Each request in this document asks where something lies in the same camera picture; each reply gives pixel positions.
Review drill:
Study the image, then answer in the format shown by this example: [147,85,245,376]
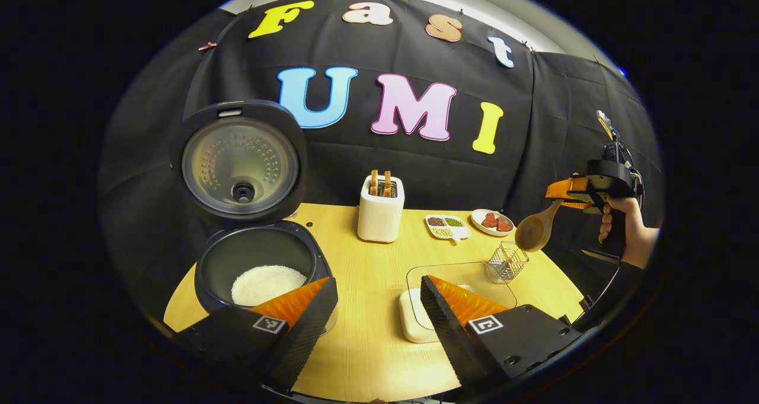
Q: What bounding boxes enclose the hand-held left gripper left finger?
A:
[172,276,339,393]

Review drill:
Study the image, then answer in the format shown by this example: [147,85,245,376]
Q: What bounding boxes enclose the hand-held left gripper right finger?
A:
[420,275,585,396]

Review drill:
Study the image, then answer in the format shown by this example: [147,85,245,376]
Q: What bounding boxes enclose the wooden spoon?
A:
[515,199,564,253]

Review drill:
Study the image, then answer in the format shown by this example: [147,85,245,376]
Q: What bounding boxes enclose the white rice heap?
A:
[231,265,309,307]

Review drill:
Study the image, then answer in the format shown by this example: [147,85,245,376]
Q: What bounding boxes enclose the wire chopstick holder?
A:
[485,241,530,284]

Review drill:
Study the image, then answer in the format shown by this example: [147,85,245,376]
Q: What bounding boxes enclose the dark rice cooker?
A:
[171,100,340,333]

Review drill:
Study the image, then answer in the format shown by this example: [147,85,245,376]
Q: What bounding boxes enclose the clear plastic container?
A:
[400,262,518,343]

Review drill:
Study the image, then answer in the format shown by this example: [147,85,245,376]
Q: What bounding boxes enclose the white round plate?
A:
[471,209,515,237]

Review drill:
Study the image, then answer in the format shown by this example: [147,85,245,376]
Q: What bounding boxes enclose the white divided dish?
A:
[425,214,471,246]

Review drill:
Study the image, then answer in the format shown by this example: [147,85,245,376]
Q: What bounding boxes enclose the white toaster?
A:
[358,175,406,243]

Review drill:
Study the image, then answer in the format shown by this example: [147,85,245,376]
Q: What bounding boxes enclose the black backdrop cloth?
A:
[100,0,664,333]

